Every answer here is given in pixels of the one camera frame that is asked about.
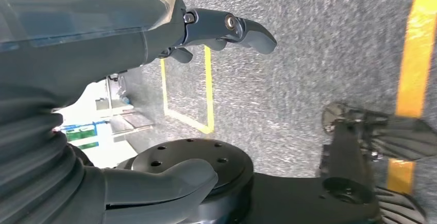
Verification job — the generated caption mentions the stainless steel workbench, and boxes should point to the stainless steel workbench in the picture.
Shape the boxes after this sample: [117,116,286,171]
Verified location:
[108,111,155,138]

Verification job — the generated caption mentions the green and blue sign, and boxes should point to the green and blue sign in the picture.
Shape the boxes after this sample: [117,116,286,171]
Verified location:
[61,122,100,150]

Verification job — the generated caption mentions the yellow floor tape square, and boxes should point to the yellow floor tape square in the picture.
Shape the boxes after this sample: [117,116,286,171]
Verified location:
[159,45,215,135]

